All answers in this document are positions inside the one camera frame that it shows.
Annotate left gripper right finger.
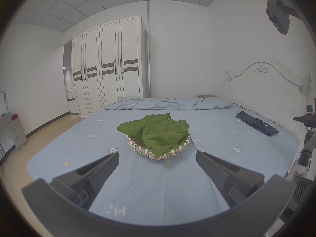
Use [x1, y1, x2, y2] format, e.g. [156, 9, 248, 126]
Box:
[196, 150, 265, 208]

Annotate bed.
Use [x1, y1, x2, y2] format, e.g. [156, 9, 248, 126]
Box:
[26, 57, 312, 219]

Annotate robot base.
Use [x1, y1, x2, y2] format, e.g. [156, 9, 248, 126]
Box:
[276, 162, 316, 229]

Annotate dark blue T-shirt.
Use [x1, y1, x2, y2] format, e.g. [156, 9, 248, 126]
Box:
[236, 111, 279, 137]

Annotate grey chest of drawers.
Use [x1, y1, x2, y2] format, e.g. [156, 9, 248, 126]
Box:
[0, 112, 27, 162]

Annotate pale blue quilt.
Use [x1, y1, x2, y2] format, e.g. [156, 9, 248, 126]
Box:
[101, 97, 232, 110]

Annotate white wardrobe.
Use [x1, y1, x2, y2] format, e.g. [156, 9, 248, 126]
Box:
[71, 15, 150, 119]

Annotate green shorts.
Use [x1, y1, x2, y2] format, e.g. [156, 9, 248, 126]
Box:
[117, 113, 190, 158]

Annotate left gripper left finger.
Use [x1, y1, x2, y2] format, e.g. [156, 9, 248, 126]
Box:
[52, 152, 120, 210]

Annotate round woven basket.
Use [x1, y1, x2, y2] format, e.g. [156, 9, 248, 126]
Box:
[127, 130, 191, 160]

